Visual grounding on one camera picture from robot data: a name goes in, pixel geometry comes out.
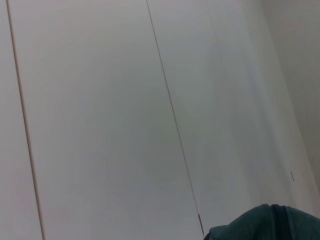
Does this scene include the teal fabric lunch bag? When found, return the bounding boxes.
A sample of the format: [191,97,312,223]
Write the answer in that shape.
[203,203,320,240]

